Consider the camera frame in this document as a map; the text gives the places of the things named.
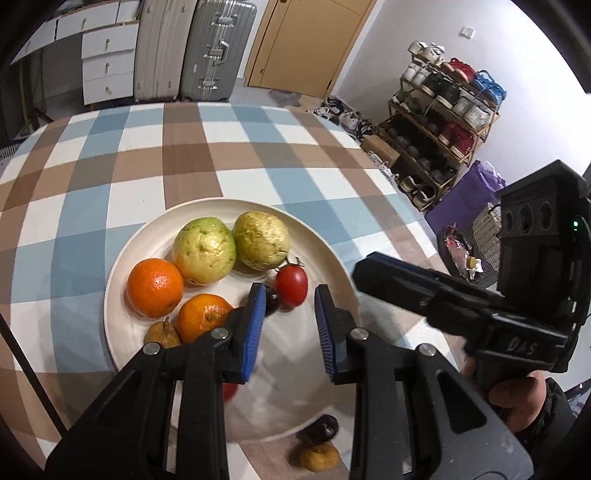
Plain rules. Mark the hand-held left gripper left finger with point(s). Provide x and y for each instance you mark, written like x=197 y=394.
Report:
x=256 y=332

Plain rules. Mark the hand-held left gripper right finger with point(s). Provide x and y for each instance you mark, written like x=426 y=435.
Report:
x=325 y=339

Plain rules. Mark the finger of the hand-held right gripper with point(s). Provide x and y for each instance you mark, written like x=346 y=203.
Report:
x=397 y=286

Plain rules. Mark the dark purple passion fruit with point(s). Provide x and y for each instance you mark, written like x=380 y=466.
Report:
x=272 y=301
x=318 y=428

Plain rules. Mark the orange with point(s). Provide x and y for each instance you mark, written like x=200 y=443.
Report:
x=154 y=288
x=203 y=316

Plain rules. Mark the red tomato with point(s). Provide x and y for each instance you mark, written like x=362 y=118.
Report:
x=230 y=391
x=292 y=286

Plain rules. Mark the large cream plate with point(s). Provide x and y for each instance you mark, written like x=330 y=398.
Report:
x=291 y=397

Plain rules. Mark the wrinkled brown fruit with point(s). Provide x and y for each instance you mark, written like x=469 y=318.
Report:
x=318 y=457
x=161 y=334

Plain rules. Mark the person's right forearm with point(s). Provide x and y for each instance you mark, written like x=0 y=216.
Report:
x=556 y=415

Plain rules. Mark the person's right hand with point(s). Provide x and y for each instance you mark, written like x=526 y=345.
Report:
x=517 y=392

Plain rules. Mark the white perforated basket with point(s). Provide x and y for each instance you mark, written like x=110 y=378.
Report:
x=487 y=235

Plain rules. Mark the yellowish guava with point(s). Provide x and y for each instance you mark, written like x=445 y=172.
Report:
x=261 y=240

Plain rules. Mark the greenish guava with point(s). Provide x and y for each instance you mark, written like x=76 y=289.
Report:
x=204 y=251

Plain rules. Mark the purple bag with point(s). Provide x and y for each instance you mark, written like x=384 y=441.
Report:
x=466 y=194

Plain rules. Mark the small cardboard box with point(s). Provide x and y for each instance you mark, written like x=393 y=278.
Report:
x=379 y=150

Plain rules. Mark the wooden shoe rack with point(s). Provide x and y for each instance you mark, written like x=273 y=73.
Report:
x=443 y=152

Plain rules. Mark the pile of loose sneakers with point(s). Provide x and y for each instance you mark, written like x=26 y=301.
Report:
x=344 y=117

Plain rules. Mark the rows of shelved shoes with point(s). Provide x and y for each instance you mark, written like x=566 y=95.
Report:
x=452 y=92

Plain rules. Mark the checked tablecloth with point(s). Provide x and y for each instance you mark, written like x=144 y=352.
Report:
x=138 y=161

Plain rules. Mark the grey doormat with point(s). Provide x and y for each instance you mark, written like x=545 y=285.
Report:
x=286 y=97

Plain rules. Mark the wooden door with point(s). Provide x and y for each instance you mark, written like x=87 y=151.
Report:
x=300 y=46

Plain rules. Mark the grey suitcase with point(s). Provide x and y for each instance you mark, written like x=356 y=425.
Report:
x=214 y=50

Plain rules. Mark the beige suitcase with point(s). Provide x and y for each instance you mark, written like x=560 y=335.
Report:
x=161 y=50

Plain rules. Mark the white desk with drawers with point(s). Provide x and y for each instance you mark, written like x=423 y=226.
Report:
x=106 y=50

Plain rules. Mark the wall light switch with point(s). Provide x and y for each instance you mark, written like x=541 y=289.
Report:
x=467 y=32

